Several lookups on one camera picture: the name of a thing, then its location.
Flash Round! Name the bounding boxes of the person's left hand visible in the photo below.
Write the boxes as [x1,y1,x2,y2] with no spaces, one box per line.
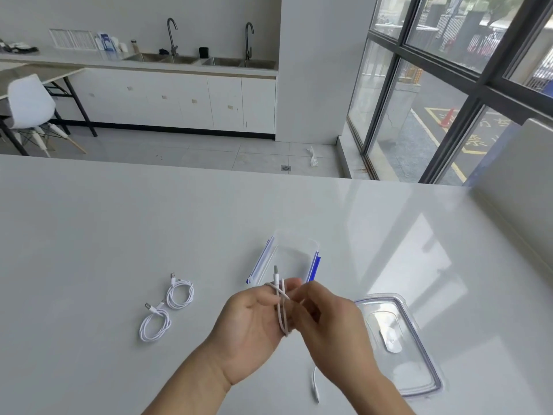
[203,277,303,387]

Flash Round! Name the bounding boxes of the person's right hand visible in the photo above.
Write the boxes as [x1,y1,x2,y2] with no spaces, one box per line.
[287,280,381,390]

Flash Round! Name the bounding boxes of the clear container lid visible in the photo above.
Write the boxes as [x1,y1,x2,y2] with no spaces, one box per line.
[352,292,445,401]

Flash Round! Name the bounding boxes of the clear container with blue clips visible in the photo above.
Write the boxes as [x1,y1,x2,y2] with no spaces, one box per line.
[246,228,321,286]

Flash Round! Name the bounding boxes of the blue white box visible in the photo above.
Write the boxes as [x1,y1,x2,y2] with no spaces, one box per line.
[96,32,120,52]

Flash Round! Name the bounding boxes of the white kitchen cabinet counter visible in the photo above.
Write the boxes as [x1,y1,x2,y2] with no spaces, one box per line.
[0,51,278,139]

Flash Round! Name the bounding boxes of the steel sink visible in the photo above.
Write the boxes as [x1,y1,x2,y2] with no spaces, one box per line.
[123,52,202,65]
[202,57,278,70]

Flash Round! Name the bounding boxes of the white plastic chair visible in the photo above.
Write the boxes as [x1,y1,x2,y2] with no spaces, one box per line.
[6,74,87,159]

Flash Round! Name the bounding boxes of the beige table black legs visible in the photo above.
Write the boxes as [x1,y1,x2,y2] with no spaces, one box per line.
[0,64,98,157]

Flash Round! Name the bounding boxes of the white slatted rack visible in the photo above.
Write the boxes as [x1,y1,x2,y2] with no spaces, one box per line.
[48,28,99,51]

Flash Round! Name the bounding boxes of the black tray with items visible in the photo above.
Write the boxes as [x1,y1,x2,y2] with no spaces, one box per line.
[0,38,40,54]

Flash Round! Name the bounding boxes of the dark window frame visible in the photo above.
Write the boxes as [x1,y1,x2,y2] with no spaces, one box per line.
[347,0,553,185]

